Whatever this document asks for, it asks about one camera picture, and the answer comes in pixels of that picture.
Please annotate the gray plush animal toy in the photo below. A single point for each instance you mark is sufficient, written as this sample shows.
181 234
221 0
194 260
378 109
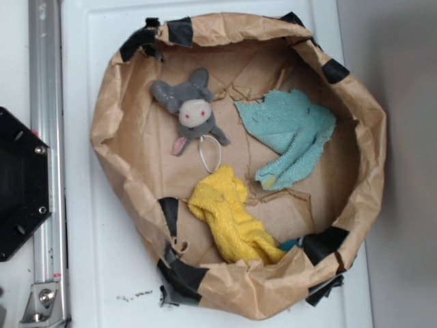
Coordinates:
190 102

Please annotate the yellow terry cloth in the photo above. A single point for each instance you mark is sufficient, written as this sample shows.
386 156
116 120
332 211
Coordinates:
219 200

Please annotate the light blue terry cloth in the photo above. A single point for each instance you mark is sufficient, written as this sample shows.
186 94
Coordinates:
295 128

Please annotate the brown paper bag bin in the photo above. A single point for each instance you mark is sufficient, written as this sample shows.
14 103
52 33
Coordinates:
330 211

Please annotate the small teal object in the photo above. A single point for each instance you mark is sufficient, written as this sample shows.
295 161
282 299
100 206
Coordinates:
288 245

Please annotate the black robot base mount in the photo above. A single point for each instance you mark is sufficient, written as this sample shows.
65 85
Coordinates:
25 195

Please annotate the metal corner bracket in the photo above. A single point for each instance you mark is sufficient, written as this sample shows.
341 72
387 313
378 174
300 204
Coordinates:
44 308

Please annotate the aluminum extrusion rail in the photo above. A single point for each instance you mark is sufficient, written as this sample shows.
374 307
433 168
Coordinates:
50 248

